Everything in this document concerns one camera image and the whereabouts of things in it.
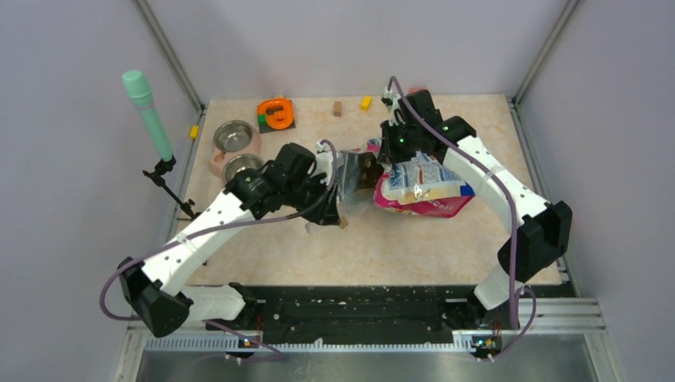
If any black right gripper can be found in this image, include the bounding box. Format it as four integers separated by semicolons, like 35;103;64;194
378;119;421;165

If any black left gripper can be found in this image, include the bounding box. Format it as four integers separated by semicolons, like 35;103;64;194
283;172;340;226

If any pet food bag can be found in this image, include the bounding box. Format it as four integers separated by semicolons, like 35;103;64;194
334;138;476;219

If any clear plastic scoop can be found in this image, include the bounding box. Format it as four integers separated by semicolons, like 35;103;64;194
337;190;377;226

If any pink double bowl stand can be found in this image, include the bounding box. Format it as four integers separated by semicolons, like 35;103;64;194
209;124;264;184

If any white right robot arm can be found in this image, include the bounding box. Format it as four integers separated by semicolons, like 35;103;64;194
380;88;572;328

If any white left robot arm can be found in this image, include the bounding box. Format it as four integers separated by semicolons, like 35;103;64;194
118;139;342;338

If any steel pet bowl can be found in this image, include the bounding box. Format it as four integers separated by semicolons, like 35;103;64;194
213;120;255;153
221;154;264;184

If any yellow block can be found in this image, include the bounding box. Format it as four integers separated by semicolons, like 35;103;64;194
359;95;372;111

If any mint green microphone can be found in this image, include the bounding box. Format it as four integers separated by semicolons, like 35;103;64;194
122;70;174;162

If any orange ring toy on plate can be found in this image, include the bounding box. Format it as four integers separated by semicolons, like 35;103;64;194
256;98;295;134

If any small yellow clip on rail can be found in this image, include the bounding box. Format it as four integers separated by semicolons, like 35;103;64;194
189;125;200;140

